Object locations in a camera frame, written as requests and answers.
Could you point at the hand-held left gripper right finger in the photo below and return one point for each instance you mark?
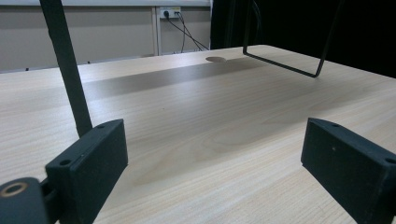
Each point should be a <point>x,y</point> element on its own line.
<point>351,168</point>

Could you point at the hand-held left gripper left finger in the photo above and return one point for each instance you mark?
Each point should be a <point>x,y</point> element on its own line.
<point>90,168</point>

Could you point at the black two-tier shelf rack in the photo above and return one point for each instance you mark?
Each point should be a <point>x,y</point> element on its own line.
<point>67,62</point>

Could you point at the black metal stand frame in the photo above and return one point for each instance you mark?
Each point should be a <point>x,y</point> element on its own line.
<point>295,25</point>

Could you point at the white wall socket with plugs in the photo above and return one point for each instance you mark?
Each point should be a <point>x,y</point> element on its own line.
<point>170,12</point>

